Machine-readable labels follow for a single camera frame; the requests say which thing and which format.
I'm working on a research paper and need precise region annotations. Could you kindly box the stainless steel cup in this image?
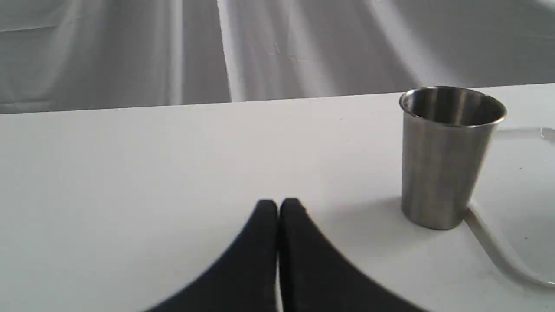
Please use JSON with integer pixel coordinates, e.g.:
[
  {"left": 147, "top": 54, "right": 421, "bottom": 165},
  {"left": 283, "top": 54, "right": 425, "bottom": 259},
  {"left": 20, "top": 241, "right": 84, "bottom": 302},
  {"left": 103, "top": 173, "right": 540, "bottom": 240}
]
[{"left": 399, "top": 86, "right": 507, "bottom": 230}]

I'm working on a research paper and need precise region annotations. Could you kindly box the grey fabric backdrop curtain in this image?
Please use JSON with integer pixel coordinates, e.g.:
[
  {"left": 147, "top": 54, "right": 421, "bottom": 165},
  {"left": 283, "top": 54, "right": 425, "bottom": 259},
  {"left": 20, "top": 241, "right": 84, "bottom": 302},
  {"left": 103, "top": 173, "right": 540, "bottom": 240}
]
[{"left": 0, "top": 0, "right": 555, "bottom": 114}]

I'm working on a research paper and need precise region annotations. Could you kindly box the white rectangular plastic tray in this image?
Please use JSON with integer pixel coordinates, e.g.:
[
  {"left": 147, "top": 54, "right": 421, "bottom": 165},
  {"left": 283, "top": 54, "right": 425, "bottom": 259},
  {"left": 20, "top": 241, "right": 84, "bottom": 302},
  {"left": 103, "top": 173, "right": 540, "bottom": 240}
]
[{"left": 466, "top": 127, "right": 555, "bottom": 296}]

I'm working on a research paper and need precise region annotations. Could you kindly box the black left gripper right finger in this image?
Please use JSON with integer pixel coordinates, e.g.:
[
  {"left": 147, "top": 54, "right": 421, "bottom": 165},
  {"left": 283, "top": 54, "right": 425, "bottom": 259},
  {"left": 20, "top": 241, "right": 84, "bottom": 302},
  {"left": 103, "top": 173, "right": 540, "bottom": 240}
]
[{"left": 279, "top": 198, "right": 421, "bottom": 312}]

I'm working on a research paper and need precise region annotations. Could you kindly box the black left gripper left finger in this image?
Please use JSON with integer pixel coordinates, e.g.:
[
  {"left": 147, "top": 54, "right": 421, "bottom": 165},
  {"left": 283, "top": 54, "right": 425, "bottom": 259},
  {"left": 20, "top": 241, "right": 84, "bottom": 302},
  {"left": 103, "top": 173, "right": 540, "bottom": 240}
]
[{"left": 150, "top": 199, "right": 279, "bottom": 312}]

